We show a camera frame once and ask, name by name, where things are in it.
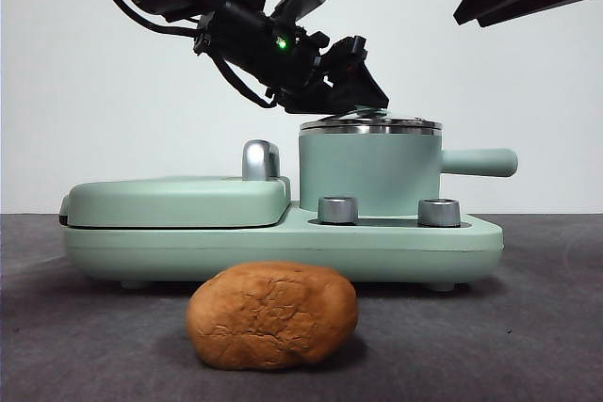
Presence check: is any silver control knob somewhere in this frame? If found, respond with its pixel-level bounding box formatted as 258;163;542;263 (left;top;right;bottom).
318;195;359;225
417;198;462;228

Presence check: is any mint green steamer pot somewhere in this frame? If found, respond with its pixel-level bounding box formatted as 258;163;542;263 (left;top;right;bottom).
298;123;520;216

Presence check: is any mint green breakfast machine base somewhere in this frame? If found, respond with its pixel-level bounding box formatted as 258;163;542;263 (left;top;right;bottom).
62;201;505;292

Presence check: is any silver griddle lid handle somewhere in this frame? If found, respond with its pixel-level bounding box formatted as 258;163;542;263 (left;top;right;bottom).
241;139;283;183

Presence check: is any glass pot lid green knob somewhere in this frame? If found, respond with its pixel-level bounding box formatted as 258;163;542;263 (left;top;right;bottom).
299;106;445;134

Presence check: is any brown potato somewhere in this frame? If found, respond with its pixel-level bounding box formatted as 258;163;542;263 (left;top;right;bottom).
185;260;359;372

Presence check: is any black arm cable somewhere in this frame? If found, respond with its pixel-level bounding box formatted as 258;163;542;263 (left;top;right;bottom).
206;51;280;110
104;0;202;39

